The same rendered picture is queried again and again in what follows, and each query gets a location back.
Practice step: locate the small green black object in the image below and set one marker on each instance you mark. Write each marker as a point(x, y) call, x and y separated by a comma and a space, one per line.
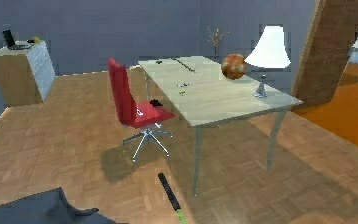
point(183, 88)

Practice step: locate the black remote control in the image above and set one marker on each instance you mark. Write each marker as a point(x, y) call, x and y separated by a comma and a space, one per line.
point(156, 103)

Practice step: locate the pale wooden table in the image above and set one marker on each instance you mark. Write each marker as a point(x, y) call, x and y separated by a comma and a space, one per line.
point(217, 96)

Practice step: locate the long black stick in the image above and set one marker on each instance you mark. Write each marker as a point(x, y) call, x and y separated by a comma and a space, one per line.
point(184, 64)

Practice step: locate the red office chair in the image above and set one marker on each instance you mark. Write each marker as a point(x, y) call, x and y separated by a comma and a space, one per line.
point(128, 103)

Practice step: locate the orange brown ball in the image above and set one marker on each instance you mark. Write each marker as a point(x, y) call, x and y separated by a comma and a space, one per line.
point(233, 66)

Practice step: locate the orange dried plant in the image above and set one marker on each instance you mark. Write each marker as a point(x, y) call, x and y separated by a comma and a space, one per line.
point(215, 38)

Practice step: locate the black and green bat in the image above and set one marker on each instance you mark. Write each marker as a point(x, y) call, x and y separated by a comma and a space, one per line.
point(169, 195)

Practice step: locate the white table lamp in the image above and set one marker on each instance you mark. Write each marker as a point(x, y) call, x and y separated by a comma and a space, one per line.
point(269, 50)

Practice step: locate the brown wooden door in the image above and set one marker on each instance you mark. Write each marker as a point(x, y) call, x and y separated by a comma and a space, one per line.
point(327, 53)

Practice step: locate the small yellow object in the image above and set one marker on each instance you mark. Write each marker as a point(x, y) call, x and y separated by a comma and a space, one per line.
point(36, 39)

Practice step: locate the wooden chest of drawers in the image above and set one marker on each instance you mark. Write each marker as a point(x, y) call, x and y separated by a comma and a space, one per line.
point(23, 73)

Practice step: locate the dark grey cloth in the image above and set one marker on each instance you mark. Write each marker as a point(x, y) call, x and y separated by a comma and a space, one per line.
point(43, 208)

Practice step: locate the black laptop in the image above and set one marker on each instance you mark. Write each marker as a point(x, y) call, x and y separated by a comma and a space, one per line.
point(11, 40)

